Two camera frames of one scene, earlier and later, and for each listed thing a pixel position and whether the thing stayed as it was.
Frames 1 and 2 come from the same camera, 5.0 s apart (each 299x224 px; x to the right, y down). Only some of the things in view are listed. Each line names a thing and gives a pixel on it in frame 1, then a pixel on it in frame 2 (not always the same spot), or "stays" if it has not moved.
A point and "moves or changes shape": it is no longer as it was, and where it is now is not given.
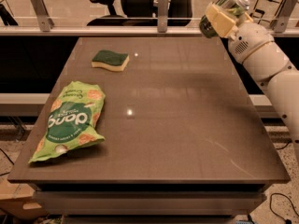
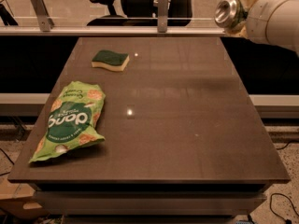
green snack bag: [72, 121] stays
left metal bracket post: [46, 21] stays
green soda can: [234, 2] moves or changes shape
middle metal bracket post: [163, 0] stays
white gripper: [249, 38] -> [257, 17]
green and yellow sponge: [106, 59] stays
